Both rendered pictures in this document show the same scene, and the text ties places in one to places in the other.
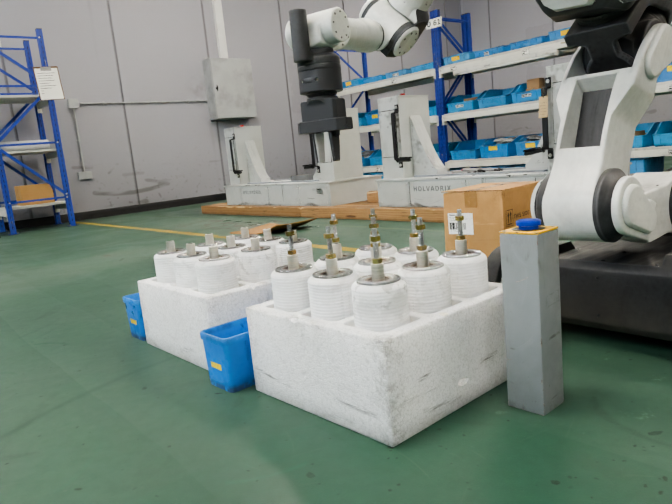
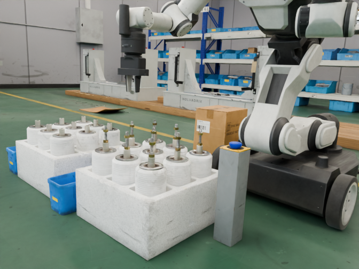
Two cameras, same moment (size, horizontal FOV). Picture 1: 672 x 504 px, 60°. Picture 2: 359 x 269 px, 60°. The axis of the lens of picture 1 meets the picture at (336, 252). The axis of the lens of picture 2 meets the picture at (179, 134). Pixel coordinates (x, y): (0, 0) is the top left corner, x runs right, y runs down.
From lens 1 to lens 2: 0.10 m
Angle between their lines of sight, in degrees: 8
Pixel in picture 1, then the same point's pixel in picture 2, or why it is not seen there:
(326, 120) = (133, 69)
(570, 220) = (257, 142)
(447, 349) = (184, 207)
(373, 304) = (146, 180)
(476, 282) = (204, 169)
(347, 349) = (129, 203)
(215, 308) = (59, 165)
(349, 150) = (150, 72)
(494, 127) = (229, 68)
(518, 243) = (228, 155)
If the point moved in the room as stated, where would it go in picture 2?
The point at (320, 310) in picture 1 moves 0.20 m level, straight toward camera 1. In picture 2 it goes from (117, 177) to (114, 205)
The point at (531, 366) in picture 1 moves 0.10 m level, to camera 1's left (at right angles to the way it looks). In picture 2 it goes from (227, 220) to (196, 221)
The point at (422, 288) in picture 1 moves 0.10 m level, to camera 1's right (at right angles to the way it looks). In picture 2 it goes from (175, 172) to (205, 172)
